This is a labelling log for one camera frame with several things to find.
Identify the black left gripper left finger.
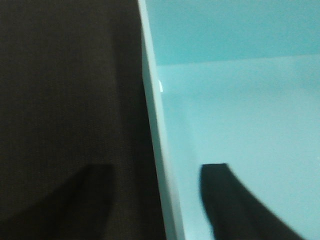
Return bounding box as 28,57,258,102
0,164,115,240

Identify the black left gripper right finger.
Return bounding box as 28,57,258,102
199,163,313,240

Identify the light teal plastic bin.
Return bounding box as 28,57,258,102
138,0,320,240

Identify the black conveyor belt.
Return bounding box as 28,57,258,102
0,0,166,240

